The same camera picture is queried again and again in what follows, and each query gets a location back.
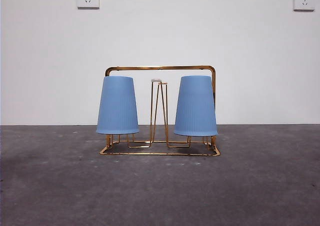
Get gold wire cup rack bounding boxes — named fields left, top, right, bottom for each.
left=99, top=65, right=221, bottom=157

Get blue ribbed plastic cup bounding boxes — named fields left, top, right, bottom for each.
left=173, top=75, right=219, bottom=137
left=95, top=76, right=140, bottom=136

